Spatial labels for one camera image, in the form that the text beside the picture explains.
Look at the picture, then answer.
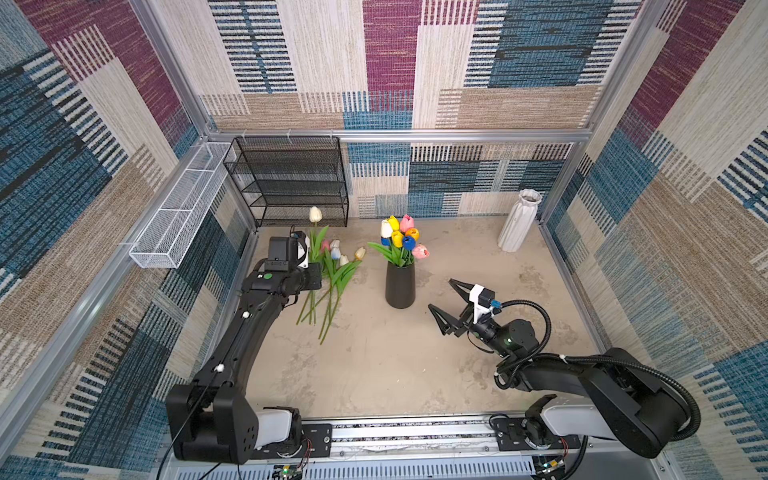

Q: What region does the pale blue tulip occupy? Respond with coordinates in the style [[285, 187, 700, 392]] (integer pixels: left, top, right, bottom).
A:
[[323, 239, 342, 320]]

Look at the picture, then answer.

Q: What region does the black tapered vase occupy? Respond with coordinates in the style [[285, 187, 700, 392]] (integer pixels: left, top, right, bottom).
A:
[[385, 263, 416, 309]]

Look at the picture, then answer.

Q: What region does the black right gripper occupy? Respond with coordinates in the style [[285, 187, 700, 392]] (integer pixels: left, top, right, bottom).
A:
[[428, 279, 510, 358]]

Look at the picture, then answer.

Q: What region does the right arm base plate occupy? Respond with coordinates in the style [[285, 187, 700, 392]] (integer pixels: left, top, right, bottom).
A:
[[488, 415, 570, 452]]

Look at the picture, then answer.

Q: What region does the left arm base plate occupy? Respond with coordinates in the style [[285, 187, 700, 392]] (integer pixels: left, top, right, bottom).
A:
[[251, 423, 333, 460]]

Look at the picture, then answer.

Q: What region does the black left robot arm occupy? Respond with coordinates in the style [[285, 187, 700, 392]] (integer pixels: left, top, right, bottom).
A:
[[166, 231, 322, 465]]

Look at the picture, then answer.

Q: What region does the orange tulip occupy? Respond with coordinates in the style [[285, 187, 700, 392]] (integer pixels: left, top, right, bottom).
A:
[[405, 228, 420, 241]]

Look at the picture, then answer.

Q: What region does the white mesh wall basket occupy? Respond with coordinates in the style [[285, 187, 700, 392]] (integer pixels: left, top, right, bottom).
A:
[[129, 142, 229, 269]]

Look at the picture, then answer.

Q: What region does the white tulip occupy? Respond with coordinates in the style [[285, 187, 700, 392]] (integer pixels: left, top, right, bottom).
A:
[[368, 220, 397, 264], [297, 206, 328, 325]]

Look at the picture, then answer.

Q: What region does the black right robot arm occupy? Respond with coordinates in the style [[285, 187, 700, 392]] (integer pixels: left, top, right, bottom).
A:
[[428, 279, 702, 458]]

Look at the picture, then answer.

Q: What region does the aluminium front rail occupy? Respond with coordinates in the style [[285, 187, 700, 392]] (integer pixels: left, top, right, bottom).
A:
[[170, 413, 593, 479]]

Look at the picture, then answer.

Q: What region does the light pink tulip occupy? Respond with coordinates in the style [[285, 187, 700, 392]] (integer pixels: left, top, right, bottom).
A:
[[411, 244, 430, 260]]

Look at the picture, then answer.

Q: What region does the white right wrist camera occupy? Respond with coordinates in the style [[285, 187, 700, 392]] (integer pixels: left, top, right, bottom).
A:
[[469, 284, 502, 324]]

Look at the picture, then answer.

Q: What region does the white ribbed vase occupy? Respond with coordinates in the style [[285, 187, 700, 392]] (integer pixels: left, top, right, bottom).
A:
[[498, 189, 543, 252]]

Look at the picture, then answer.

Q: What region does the black wire shelf rack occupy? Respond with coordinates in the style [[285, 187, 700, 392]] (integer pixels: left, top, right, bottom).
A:
[[223, 136, 350, 227]]

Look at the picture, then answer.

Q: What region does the yellow tulip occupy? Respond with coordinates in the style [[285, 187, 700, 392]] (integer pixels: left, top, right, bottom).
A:
[[387, 216, 401, 232], [390, 230, 404, 266]]

